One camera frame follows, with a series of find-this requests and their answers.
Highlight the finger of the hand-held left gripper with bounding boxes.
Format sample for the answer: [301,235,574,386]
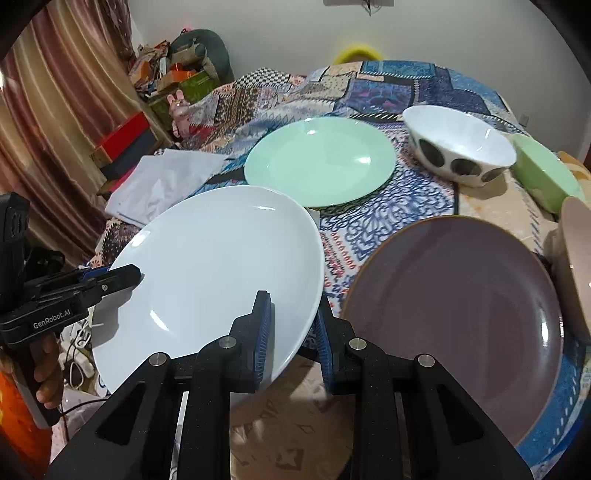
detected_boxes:
[28,264,142,308]
[76,267,112,283]

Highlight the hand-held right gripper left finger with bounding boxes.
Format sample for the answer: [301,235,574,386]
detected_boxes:
[44,290,274,480]

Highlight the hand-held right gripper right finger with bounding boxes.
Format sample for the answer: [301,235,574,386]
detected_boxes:
[314,300,536,480]

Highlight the white plate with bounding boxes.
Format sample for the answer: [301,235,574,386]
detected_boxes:
[91,185,326,409]

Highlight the mint green plate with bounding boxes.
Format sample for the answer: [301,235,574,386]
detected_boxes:
[243,116,397,208]

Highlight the mint green bowl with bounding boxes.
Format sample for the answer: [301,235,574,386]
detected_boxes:
[512,133,586,214]

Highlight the person's left hand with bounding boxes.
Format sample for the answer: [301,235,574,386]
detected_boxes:
[32,332,64,410]

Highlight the white power strip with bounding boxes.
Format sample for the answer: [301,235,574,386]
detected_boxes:
[62,323,95,384]

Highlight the orange patterned clothing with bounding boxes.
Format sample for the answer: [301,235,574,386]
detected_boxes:
[0,360,52,464]

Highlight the white cloth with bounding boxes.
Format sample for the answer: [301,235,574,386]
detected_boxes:
[105,148,230,227]

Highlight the red and dark boxes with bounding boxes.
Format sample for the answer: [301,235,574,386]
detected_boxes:
[100,129,160,183]

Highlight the purple plate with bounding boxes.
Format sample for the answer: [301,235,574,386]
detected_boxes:
[339,215,565,455]

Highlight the red box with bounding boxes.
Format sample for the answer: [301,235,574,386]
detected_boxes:
[92,112,151,162]

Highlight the patchwork printed blanket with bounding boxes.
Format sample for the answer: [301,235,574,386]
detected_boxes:
[95,60,591,480]

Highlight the striped brown curtain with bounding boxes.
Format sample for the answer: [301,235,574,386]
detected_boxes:
[0,0,153,268]

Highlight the pink doll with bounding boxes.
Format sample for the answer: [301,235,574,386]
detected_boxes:
[167,91,191,118]

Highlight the green box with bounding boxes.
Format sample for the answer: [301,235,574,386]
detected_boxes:
[148,74,218,125]

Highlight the pile of cardboard boxes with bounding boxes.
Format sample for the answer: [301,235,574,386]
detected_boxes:
[127,41,204,100]

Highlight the white bowl with dark dots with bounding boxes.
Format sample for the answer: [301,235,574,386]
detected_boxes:
[403,105,517,188]

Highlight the beige bowl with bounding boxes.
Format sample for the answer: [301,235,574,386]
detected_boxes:
[551,196,591,344]

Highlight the yellow fluffy hoop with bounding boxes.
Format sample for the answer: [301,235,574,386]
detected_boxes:
[333,42,385,65]

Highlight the beige orange fleece blanket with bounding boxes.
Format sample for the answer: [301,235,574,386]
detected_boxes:
[556,150,591,185]

